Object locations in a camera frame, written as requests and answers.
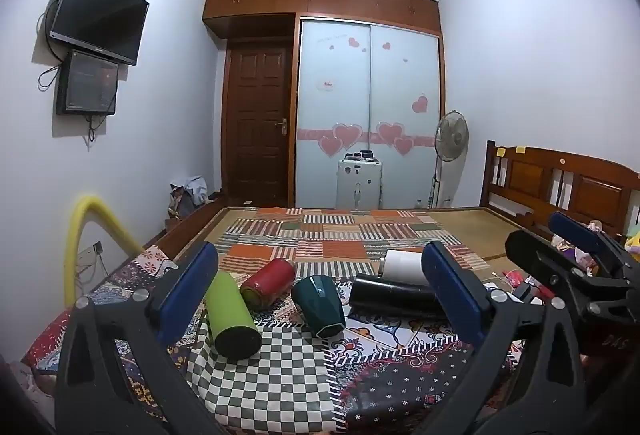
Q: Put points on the white cup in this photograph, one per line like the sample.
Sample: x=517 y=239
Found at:
x=412 y=266

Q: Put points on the red cup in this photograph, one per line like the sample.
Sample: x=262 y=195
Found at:
x=267 y=284

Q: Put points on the brown wooden door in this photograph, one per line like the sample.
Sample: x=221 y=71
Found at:
x=257 y=125

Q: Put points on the lime green cup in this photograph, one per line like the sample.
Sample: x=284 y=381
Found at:
x=231 y=315

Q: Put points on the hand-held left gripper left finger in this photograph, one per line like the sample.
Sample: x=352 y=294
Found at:
x=189 y=289

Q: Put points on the wall-mounted black television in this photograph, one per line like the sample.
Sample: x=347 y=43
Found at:
x=100 y=10

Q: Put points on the standing fan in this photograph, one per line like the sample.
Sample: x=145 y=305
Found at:
x=450 y=135

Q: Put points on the small black wall monitor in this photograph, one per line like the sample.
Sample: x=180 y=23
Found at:
x=87 y=82

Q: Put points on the wooden bed headboard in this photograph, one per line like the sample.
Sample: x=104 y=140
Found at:
x=550 y=180

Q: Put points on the colourful floral patterned cloth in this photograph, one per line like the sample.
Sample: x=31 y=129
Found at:
x=410 y=365

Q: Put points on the dark green faceted cup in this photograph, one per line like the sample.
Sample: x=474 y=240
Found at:
x=320 y=305

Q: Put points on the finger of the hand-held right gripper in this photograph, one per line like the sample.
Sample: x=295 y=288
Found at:
x=532 y=255
x=577 y=232

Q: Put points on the striped patchwork blanket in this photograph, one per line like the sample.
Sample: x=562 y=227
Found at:
x=345 y=235

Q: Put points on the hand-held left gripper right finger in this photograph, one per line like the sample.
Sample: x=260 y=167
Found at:
x=457 y=296

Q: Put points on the wooden wardrobe with glass doors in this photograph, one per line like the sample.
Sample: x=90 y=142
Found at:
x=350 y=65

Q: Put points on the white suitcase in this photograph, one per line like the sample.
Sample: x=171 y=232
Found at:
x=359 y=182

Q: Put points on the wooden bed frame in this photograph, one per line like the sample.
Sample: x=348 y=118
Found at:
x=185 y=230

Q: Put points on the yellow foam tube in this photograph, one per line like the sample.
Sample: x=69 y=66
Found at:
x=75 y=235

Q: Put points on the yellow plush toy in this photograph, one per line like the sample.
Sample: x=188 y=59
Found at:
x=634 y=237

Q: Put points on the green white checkered cloth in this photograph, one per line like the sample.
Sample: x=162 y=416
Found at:
x=275 y=380

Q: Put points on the wall power socket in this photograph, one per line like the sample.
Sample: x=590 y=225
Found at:
x=98 y=248

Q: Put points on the pile of clothes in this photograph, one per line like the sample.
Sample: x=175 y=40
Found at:
x=189 y=195

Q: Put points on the black cup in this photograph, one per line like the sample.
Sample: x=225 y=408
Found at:
x=390 y=297

